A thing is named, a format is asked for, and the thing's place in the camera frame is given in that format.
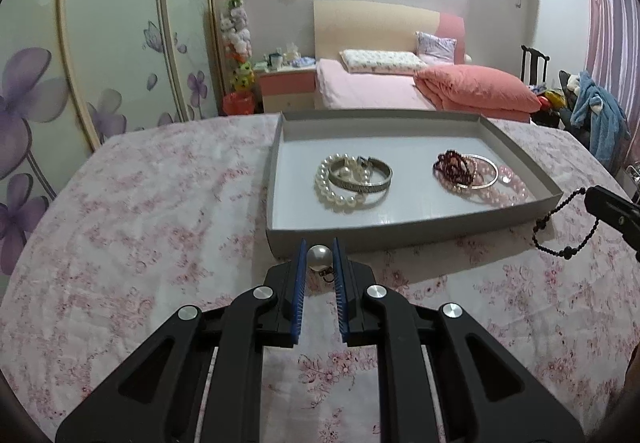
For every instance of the wardrobe with purple flower doors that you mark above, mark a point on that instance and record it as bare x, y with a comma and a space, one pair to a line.
100, 48

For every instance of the thin silver bangle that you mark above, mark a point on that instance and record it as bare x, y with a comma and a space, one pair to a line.
495, 170

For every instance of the pink floral tablecloth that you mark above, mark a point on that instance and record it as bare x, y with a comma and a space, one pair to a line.
150, 223

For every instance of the pearl ornament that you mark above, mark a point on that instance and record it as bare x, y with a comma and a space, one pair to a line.
319, 255

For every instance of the red basket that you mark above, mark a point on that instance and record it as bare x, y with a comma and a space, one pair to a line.
239, 104

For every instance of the lilac pillow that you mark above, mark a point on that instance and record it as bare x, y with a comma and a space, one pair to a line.
437, 47

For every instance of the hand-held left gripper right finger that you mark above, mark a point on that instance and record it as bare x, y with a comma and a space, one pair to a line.
340, 293

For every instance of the stack of plush toys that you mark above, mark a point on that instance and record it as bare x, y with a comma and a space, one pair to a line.
237, 38

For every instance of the pink and cream nightstand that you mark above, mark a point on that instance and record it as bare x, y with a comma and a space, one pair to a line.
287, 85

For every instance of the colourful clothes pile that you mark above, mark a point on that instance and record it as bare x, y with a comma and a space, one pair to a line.
550, 100

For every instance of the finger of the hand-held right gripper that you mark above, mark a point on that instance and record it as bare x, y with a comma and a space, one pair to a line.
617, 213

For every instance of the pink folded quilt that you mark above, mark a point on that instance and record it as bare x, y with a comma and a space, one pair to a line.
475, 85

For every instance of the floral white pillow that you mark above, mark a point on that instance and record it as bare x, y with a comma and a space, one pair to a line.
382, 60

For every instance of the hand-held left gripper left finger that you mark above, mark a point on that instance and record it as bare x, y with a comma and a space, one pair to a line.
300, 293

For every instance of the pink curtain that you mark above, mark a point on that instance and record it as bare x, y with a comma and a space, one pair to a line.
615, 23

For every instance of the dark wooden chair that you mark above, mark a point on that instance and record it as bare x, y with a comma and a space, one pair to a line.
534, 65

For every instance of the grey cardboard tray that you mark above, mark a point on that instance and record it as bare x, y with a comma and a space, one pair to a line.
410, 203

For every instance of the blue bathrobe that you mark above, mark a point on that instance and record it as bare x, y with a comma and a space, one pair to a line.
602, 118

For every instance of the bed with cream headboard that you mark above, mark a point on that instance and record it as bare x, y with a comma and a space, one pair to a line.
370, 93

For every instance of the wide silver cuff bangle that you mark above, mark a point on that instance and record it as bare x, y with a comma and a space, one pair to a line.
360, 187

